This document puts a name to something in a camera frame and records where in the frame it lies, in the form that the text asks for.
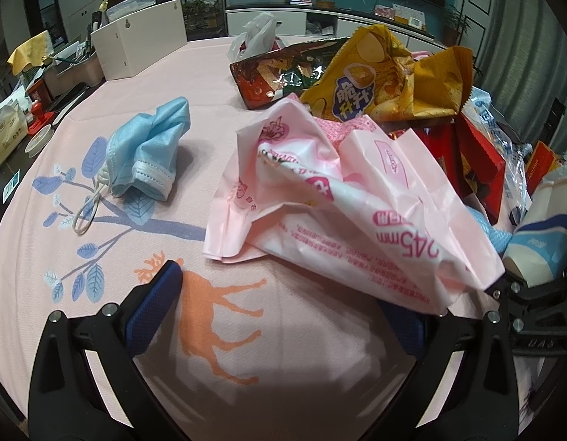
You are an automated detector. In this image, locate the red paper box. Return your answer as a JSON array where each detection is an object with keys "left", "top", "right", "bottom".
[{"left": 388, "top": 111, "right": 508, "bottom": 226}]

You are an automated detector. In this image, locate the pink plastic wrapper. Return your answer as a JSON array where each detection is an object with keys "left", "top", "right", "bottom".
[{"left": 204, "top": 97, "right": 503, "bottom": 315}]

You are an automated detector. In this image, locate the blue face mask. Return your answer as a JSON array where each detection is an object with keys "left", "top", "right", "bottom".
[{"left": 72, "top": 97, "right": 191, "bottom": 235}]

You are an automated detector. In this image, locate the yellow chip bag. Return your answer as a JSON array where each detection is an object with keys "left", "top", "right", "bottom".
[{"left": 300, "top": 25, "right": 473, "bottom": 123}]

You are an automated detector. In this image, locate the dark green snack bag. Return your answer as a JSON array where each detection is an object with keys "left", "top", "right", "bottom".
[{"left": 230, "top": 38, "right": 348, "bottom": 111}]

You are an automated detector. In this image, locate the white plastic bag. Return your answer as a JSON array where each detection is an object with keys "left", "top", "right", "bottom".
[{"left": 226, "top": 12, "right": 285, "bottom": 63}]

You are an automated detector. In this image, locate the blue knotted cloth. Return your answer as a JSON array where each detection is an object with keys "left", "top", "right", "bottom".
[{"left": 468, "top": 207, "right": 513, "bottom": 255}]

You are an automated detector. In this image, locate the clear plastic packaging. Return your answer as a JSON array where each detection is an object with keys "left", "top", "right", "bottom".
[{"left": 463, "top": 87, "right": 532, "bottom": 226}]

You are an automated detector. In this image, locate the blue white paper cup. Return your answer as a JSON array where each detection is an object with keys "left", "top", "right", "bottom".
[{"left": 503, "top": 214, "right": 567, "bottom": 287}]

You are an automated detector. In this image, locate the pink patterned tablecloth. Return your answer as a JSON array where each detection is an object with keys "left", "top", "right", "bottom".
[{"left": 0, "top": 34, "right": 556, "bottom": 441}]

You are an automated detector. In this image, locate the grey curtain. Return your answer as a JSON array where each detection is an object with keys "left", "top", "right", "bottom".
[{"left": 478, "top": 0, "right": 567, "bottom": 153}]

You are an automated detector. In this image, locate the tissue pack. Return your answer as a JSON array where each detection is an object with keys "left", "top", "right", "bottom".
[{"left": 0, "top": 103, "right": 27, "bottom": 166}]

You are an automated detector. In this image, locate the potted plant on cabinet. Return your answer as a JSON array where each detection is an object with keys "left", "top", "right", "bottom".
[{"left": 442, "top": 4, "right": 471, "bottom": 47}]

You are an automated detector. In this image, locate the yellow cloth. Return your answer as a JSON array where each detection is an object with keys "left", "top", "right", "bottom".
[{"left": 7, "top": 31, "right": 53, "bottom": 76}]

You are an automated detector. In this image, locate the white storage box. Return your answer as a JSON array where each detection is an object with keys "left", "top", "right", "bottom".
[{"left": 91, "top": 0, "right": 188, "bottom": 81}]

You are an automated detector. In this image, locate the white tv cabinet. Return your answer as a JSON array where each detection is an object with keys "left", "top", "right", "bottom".
[{"left": 226, "top": 7, "right": 446, "bottom": 53}]

